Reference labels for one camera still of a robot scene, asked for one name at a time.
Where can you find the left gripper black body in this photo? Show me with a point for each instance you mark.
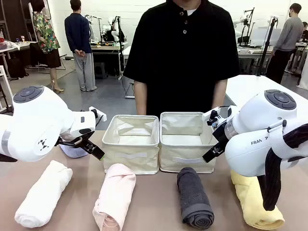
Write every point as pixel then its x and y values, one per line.
pixel 77 139

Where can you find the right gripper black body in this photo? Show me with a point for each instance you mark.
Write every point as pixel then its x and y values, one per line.
pixel 221 132

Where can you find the blue towel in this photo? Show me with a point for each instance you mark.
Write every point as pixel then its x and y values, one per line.
pixel 72 151

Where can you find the dark grey towel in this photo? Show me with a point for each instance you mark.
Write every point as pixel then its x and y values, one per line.
pixel 193 195

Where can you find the pink towel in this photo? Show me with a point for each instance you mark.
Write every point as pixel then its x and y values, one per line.
pixel 115 195

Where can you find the white towel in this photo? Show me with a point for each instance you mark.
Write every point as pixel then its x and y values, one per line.
pixel 43 195

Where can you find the yellow towel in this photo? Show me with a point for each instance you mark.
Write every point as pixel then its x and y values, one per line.
pixel 252 204

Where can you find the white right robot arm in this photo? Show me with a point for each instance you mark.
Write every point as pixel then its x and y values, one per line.
pixel 255 134

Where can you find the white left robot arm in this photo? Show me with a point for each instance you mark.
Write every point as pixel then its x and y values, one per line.
pixel 36 125

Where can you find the person's left forearm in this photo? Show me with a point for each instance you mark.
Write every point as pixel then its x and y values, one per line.
pixel 219 93

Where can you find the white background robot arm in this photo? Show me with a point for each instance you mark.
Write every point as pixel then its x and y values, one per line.
pixel 240 21
pixel 115 26
pixel 91 26

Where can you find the cream fabric storage bin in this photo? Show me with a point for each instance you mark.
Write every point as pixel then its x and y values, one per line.
pixel 185 151
pixel 130 154

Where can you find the dark plastic stool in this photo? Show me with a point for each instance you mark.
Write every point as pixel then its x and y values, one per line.
pixel 100 69

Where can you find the person in black polo shirt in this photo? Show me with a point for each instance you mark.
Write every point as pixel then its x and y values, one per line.
pixel 180 60

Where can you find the background workbench table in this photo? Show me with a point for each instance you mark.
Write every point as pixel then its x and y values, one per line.
pixel 106 49

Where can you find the person in navy sweater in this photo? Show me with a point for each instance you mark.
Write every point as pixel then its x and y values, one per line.
pixel 80 38

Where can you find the black tall tripod stand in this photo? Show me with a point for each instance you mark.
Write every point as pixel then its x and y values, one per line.
pixel 269 41

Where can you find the white equipment box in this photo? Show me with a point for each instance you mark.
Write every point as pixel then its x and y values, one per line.
pixel 262 36

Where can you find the person in floral shirt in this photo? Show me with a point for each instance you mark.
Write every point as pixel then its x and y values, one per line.
pixel 47 36

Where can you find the cluttered white table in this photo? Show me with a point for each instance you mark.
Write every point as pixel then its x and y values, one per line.
pixel 14 47

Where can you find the person in grey sweater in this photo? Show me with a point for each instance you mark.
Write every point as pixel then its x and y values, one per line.
pixel 286 41

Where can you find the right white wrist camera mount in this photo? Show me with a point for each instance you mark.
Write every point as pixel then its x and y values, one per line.
pixel 211 115

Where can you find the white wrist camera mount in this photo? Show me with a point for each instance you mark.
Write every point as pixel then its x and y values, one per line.
pixel 99 116
pixel 211 115

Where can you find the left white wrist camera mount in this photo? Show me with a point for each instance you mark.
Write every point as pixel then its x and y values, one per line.
pixel 99 116

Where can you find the white shelf frame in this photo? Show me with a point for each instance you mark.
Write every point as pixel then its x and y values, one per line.
pixel 4 81

